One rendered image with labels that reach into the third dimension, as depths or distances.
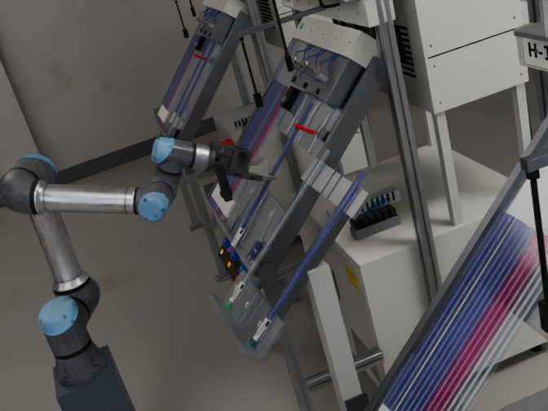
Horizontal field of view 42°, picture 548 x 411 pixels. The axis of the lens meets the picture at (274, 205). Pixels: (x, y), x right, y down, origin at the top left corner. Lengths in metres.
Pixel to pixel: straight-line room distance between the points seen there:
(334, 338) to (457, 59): 0.86
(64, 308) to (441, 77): 1.27
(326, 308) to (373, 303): 0.39
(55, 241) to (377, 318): 1.01
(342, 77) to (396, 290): 0.70
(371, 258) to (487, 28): 0.75
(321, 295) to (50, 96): 4.23
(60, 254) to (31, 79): 3.69
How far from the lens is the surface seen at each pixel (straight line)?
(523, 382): 2.66
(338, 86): 2.06
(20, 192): 2.03
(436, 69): 2.14
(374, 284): 2.26
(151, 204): 1.91
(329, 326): 1.95
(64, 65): 5.83
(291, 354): 2.23
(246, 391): 2.88
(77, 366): 2.24
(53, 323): 2.17
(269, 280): 2.08
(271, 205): 2.21
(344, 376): 2.05
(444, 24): 2.13
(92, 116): 5.91
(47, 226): 2.20
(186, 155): 2.01
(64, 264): 2.25
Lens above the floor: 1.71
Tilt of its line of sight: 23 degrees down
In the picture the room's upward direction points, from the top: 16 degrees counter-clockwise
